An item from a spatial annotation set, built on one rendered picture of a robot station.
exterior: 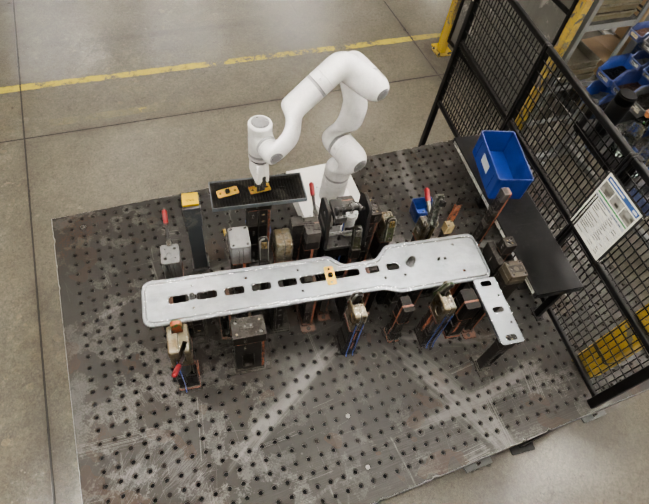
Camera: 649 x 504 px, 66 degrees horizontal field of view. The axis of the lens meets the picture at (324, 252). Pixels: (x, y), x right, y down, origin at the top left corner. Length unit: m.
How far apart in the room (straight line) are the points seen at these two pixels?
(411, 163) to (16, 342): 2.36
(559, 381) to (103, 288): 2.01
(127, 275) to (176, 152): 1.60
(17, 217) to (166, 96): 1.43
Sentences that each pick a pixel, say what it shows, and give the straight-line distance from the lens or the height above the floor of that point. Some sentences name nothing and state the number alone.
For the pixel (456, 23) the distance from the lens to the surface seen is 4.88.
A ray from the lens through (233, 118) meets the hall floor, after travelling 4.03.
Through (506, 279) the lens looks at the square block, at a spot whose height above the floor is 1.02.
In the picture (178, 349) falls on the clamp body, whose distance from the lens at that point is 1.77.
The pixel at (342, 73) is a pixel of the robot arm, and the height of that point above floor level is 1.63.
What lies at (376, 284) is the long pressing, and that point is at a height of 1.00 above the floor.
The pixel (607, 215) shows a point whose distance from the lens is 2.16.
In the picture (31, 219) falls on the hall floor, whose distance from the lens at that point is 3.63.
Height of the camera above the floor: 2.67
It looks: 56 degrees down
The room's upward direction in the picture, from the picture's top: 11 degrees clockwise
